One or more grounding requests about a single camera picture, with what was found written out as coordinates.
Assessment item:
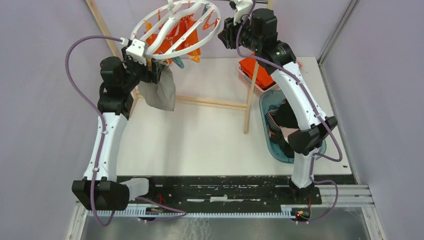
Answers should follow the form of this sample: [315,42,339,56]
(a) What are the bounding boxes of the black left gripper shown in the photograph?
[122,47,165,92]

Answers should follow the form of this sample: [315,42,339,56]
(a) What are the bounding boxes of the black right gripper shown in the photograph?
[218,10,262,53]

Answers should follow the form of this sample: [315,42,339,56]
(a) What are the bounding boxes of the beige grey underwear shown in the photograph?
[138,66,176,112]

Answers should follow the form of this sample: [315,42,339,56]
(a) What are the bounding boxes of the white round clip hanger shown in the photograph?
[122,0,221,64]

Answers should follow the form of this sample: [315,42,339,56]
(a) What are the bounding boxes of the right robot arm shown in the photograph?
[218,6,343,204]

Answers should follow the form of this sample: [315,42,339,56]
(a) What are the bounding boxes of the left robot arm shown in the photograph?
[71,45,163,212]

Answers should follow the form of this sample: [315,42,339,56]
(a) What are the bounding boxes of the orange underwear on hanger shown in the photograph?
[145,14,201,63]

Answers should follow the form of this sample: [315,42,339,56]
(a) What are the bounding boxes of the orange clothespin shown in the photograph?
[202,10,220,30]

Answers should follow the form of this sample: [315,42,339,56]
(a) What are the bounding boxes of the teal clothespin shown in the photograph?
[171,56,185,69]

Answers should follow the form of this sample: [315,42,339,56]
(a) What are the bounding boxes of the orange cloth in basket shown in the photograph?
[239,57,276,90]

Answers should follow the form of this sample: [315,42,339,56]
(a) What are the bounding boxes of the pink laundry basket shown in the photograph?
[245,55,310,106]

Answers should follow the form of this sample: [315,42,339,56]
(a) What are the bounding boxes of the teal plastic basin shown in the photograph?
[258,89,327,164]

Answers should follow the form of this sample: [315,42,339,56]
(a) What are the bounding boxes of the dark clothes in basin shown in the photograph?
[264,99,299,158]

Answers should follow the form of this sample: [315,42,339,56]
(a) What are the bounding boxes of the wooden rack frame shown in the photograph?
[84,0,275,135]

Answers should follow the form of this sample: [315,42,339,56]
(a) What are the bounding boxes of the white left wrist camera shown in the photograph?
[120,37,147,66]

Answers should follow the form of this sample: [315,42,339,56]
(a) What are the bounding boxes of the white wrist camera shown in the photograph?
[120,37,147,66]
[229,0,254,25]

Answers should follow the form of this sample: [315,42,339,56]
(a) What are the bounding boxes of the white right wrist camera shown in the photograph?
[229,0,254,25]

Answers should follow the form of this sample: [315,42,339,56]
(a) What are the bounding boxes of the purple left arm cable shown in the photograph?
[64,35,132,228]

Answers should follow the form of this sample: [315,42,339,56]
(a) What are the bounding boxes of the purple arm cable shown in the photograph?
[235,0,344,224]
[64,35,132,228]

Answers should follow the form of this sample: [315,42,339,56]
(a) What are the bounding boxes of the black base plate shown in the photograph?
[110,175,323,215]

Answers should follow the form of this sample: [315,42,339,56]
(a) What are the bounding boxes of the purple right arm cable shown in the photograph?
[235,0,344,224]

